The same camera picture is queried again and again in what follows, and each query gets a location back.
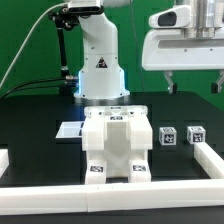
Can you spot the overhead camera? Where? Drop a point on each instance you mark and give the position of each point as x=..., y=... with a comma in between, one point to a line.
x=83, y=7

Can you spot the white chair backrest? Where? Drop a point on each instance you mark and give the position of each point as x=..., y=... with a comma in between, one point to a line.
x=116, y=125

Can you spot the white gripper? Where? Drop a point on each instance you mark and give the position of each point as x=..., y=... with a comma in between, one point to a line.
x=186, y=37

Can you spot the white boundary frame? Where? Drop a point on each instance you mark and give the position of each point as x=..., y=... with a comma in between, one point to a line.
x=122, y=196

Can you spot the white chair seat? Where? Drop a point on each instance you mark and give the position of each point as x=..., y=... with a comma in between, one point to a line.
x=117, y=159

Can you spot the white block far left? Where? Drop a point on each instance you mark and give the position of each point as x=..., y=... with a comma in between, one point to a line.
x=4, y=161

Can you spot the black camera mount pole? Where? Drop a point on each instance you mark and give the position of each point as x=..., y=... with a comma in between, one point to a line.
x=64, y=21

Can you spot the white marker base sheet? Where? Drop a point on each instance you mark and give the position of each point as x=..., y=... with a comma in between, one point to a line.
x=70, y=130

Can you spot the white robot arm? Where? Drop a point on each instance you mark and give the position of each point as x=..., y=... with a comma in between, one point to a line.
x=101, y=77

